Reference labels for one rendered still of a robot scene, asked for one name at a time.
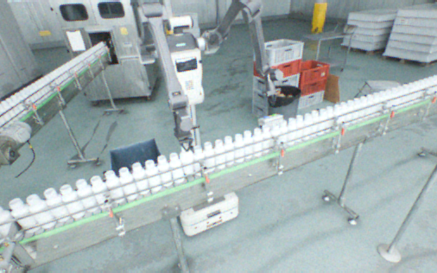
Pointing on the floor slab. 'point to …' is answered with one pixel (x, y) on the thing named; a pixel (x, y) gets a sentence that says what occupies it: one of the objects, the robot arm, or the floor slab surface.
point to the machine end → (120, 87)
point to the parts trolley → (329, 46)
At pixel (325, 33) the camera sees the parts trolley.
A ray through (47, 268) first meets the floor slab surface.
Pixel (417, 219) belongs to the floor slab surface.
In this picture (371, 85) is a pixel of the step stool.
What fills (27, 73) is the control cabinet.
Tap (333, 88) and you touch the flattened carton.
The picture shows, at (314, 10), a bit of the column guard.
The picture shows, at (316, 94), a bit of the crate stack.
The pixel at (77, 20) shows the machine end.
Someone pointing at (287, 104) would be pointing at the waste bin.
